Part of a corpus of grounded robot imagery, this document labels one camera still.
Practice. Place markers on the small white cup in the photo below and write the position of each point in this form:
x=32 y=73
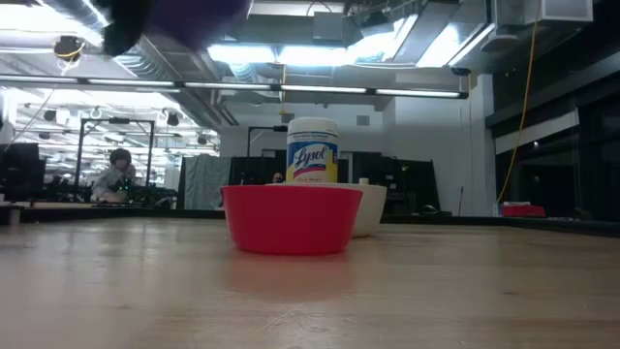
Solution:
x=363 y=181

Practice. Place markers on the Lysol wipes canister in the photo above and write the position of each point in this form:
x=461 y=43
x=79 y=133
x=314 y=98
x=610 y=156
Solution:
x=312 y=155

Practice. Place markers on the black partition wall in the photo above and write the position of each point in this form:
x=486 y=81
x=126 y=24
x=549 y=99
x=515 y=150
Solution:
x=412 y=186

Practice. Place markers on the red box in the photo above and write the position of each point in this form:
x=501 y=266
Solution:
x=523 y=211

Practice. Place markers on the red plastic bowl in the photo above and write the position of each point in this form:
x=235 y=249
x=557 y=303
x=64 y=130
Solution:
x=290 y=220

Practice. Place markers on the person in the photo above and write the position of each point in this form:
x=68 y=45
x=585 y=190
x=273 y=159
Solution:
x=277 y=177
x=114 y=181

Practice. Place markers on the black metal frame stand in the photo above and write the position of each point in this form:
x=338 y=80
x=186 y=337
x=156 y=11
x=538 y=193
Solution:
x=80 y=155

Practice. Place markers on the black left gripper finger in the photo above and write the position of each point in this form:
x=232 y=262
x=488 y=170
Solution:
x=123 y=29

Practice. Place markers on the small black dome object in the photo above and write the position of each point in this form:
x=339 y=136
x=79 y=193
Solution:
x=428 y=210

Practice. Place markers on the black monitor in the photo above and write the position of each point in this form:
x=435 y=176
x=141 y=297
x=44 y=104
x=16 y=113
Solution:
x=19 y=169

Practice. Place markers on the grey curtain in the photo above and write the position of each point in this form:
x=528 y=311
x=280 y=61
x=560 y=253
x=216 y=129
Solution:
x=203 y=181

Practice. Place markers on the long ceiling light bar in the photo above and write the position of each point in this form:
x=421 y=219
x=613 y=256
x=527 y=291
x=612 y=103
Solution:
x=232 y=86

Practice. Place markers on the white bowl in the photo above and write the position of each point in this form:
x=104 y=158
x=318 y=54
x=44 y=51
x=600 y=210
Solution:
x=372 y=208

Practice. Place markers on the black camera stand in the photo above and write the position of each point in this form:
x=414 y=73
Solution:
x=264 y=128

